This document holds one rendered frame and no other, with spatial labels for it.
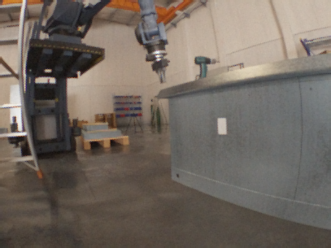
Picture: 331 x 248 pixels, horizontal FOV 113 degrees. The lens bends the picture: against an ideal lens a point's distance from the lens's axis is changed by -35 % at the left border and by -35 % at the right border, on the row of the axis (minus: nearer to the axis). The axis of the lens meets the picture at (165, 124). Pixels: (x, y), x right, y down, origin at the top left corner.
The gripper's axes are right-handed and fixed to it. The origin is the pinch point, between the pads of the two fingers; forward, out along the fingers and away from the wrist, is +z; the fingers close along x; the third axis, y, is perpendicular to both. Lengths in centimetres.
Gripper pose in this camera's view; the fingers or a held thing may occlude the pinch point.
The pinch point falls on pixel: (163, 80)
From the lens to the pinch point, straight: 114.5
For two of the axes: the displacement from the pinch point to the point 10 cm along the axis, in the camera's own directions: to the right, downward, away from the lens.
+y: 8.0, -2.6, 5.5
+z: 2.1, 9.7, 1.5
